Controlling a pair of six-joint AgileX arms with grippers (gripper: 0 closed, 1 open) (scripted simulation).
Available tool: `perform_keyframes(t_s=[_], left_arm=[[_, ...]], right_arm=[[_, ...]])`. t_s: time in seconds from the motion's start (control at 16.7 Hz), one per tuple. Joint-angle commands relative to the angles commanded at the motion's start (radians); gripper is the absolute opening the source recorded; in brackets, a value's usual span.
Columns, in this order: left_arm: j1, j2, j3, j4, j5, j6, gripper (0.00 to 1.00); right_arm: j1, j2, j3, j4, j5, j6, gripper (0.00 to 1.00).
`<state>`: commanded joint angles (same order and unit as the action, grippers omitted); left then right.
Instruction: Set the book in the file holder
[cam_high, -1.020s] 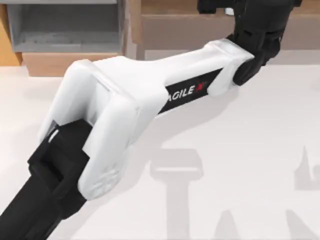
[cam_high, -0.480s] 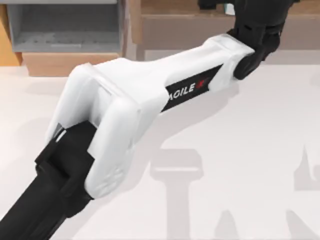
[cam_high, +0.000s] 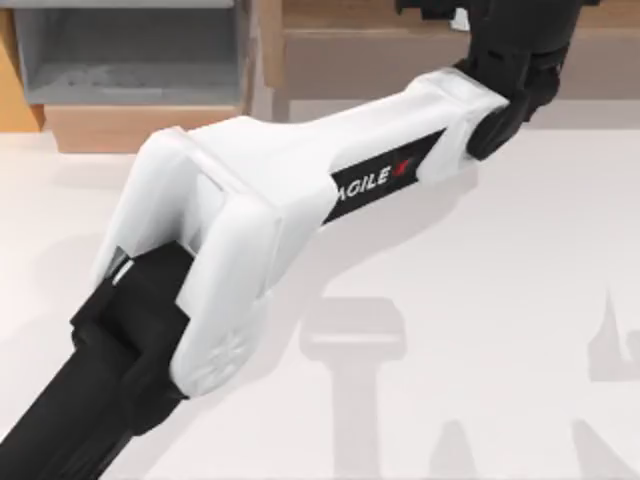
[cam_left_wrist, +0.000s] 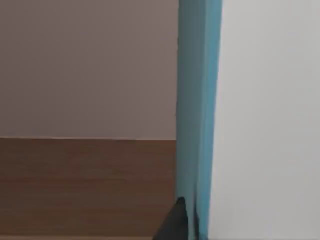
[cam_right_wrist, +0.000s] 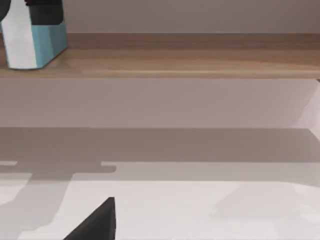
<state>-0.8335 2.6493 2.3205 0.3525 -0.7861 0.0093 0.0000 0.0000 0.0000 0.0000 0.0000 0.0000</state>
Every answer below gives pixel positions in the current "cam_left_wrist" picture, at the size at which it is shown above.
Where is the light blue book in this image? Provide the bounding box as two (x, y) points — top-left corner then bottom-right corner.
(175, 0), (224, 240)

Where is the brown wooden board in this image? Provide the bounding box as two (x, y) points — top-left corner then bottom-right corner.
(0, 136), (178, 240)

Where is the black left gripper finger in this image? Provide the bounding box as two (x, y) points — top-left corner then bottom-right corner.
(151, 196), (189, 240)

